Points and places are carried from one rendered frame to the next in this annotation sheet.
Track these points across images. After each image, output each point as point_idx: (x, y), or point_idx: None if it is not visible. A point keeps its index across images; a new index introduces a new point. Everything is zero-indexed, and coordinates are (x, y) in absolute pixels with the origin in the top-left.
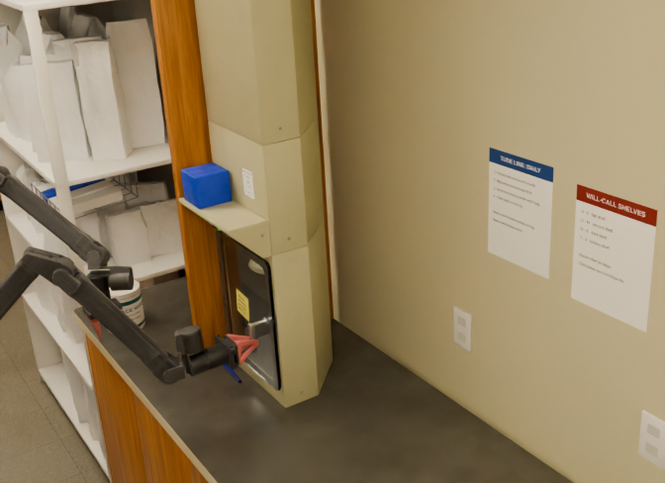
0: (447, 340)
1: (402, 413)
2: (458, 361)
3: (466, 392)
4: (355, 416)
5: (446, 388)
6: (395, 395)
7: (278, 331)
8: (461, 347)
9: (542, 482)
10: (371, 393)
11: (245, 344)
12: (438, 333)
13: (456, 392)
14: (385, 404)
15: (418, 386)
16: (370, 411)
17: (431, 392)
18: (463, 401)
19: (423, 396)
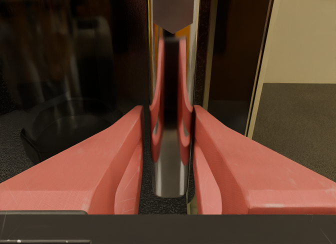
0: (302, 1)
1: (335, 126)
2: (320, 25)
3: (325, 66)
4: (323, 175)
5: (280, 79)
6: (276, 113)
7: (278, 3)
8: None
9: None
10: (254, 129)
11: (138, 179)
12: None
13: (302, 75)
14: (298, 130)
15: (265, 91)
16: (313, 152)
17: (288, 88)
18: (314, 81)
19: (294, 96)
